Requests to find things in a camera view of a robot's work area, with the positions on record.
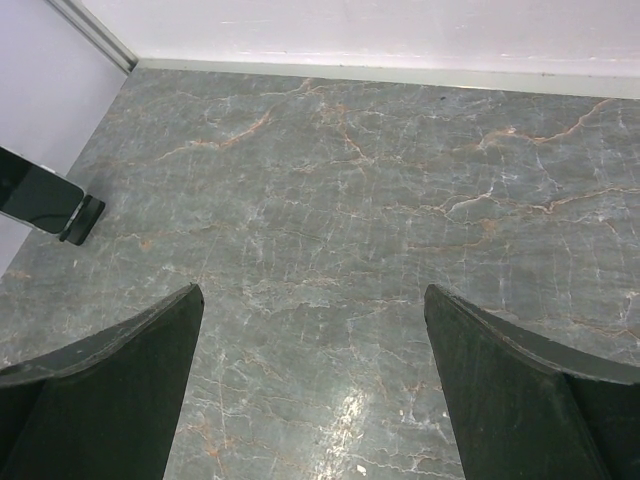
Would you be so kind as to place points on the black folding phone stand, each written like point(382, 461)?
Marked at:
point(84, 220)

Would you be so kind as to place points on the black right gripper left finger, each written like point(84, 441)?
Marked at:
point(106, 406)

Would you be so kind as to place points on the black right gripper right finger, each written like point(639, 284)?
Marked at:
point(525, 407)

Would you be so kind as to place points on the black phone clear case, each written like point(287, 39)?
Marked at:
point(32, 194)

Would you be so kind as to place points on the left aluminium frame post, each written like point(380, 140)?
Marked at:
point(93, 30)

